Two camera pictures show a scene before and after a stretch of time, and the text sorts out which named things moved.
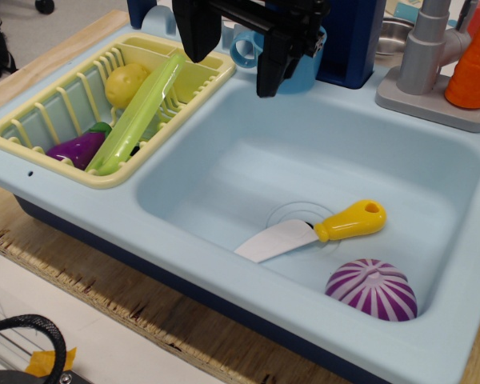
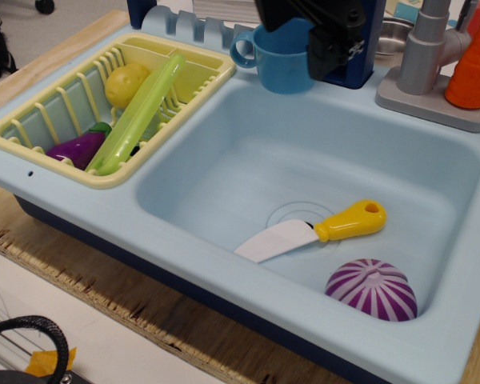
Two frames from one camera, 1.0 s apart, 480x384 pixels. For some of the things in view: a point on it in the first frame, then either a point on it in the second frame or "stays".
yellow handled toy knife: [354, 218] stays
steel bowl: [393, 36] stays
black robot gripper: [303, 22] -> [337, 23]
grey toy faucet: [418, 87] stays
